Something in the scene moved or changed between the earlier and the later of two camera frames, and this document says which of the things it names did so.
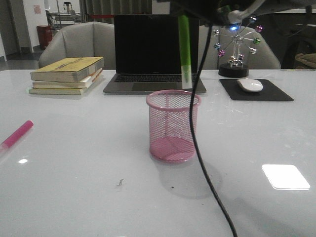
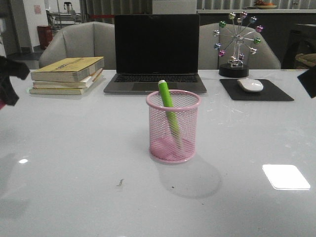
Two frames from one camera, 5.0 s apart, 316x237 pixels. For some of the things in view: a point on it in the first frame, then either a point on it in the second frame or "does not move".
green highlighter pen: (183, 26) → (168, 102)
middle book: (83, 84) does not move
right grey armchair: (249, 45) does not move
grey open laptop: (147, 55) does not move
